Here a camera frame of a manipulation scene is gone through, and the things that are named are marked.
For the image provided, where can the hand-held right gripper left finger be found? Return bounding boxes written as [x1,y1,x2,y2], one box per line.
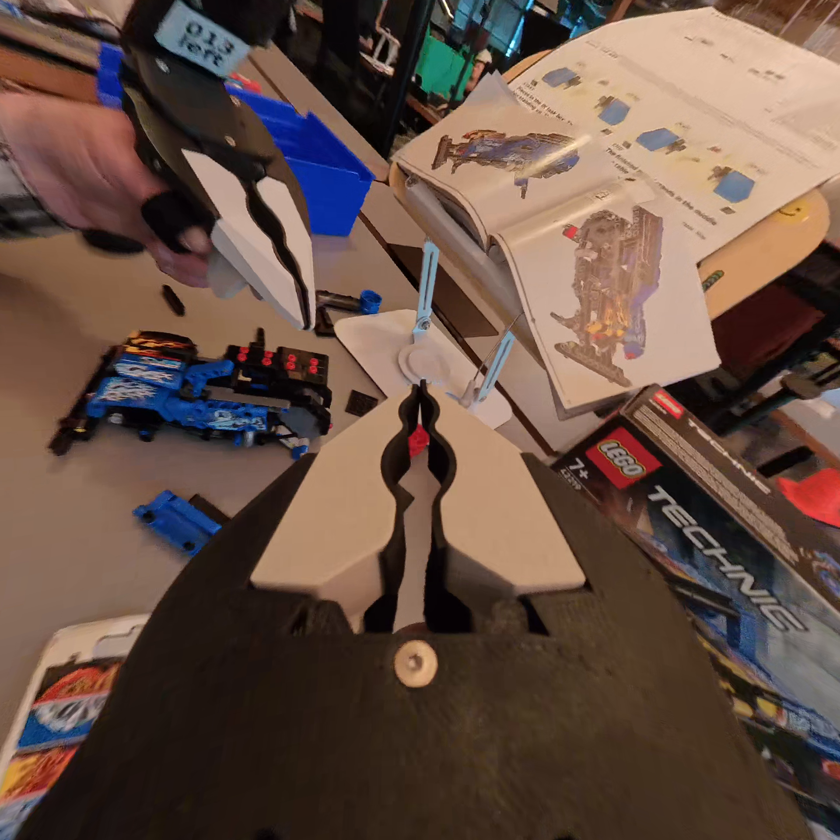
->
[249,384,422,635]

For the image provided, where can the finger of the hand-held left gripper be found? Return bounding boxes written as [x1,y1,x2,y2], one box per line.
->
[181,149,310,330]
[252,173,316,331]

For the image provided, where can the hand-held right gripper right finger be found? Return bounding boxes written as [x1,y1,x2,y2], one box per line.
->
[422,381,587,632]

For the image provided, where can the blue black toy truck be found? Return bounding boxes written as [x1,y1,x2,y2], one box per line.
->
[47,327,336,461]

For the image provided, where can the person's left forearm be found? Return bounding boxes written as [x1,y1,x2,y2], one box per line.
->
[0,125,73,241]

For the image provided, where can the grey desk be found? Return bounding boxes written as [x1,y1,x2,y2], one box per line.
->
[0,39,572,749]

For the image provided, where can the person's left hand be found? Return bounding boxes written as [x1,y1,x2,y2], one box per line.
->
[0,92,263,291]

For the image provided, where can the blue storage bin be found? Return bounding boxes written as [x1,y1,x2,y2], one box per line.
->
[98,42,375,238]

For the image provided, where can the blue brick panel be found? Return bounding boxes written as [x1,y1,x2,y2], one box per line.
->
[133,490,223,558]

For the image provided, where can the black pole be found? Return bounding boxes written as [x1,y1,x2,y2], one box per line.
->
[379,0,435,153]

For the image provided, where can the black toy box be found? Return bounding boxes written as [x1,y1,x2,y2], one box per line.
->
[550,383,840,840]

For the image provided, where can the green crate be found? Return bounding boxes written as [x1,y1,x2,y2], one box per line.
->
[416,31,481,104]

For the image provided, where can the red plastic object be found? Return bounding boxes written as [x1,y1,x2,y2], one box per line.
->
[777,466,840,530]

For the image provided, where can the sticker sheet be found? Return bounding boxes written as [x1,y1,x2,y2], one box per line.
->
[0,613,152,836]

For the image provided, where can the instruction booklet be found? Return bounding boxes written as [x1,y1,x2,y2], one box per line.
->
[392,7,840,412]

